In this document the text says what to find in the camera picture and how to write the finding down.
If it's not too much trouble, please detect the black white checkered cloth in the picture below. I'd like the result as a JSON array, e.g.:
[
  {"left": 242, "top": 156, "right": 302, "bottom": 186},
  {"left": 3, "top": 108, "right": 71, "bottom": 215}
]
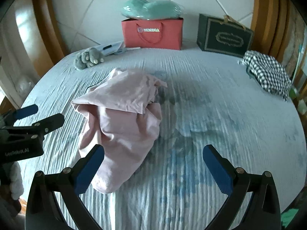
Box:
[{"left": 241, "top": 50, "right": 292, "bottom": 102}]

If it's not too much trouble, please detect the dark green gift box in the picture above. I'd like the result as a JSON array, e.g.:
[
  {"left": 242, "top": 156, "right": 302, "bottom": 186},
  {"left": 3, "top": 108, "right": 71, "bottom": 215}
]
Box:
[{"left": 197, "top": 14, "right": 255, "bottom": 58}]

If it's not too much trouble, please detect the teal packaged pillow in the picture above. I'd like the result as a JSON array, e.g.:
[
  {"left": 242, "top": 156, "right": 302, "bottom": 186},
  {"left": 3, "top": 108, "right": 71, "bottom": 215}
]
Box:
[{"left": 120, "top": 0, "right": 184, "bottom": 20}]

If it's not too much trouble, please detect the pink printed shirt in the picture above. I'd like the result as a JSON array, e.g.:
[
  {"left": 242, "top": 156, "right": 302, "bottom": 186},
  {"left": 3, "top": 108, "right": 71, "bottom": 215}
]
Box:
[{"left": 71, "top": 67, "right": 168, "bottom": 194}]

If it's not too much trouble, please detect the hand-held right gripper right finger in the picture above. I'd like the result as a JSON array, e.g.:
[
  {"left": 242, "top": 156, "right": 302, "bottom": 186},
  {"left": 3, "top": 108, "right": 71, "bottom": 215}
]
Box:
[{"left": 203, "top": 144, "right": 281, "bottom": 230}]

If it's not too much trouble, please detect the green cloth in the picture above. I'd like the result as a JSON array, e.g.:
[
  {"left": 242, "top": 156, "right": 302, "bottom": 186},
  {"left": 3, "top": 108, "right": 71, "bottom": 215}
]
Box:
[{"left": 281, "top": 208, "right": 299, "bottom": 229}]

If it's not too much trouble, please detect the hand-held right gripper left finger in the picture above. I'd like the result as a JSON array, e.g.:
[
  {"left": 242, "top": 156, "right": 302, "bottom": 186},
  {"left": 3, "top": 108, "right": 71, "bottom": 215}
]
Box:
[{"left": 25, "top": 144, "right": 105, "bottom": 230}]

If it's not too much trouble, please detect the red paper bag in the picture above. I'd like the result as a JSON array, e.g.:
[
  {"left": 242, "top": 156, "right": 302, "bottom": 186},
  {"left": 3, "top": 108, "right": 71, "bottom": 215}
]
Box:
[{"left": 121, "top": 17, "right": 184, "bottom": 51}]

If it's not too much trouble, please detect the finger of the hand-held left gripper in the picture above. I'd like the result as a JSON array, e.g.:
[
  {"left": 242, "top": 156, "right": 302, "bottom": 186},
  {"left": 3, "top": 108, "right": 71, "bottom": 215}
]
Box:
[
  {"left": 7, "top": 114, "right": 65, "bottom": 137},
  {"left": 3, "top": 105, "right": 39, "bottom": 127}
]

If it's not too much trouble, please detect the grey plush toy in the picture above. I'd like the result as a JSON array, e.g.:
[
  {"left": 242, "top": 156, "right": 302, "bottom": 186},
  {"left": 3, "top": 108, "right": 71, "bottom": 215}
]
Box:
[{"left": 75, "top": 48, "right": 105, "bottom": 70}]

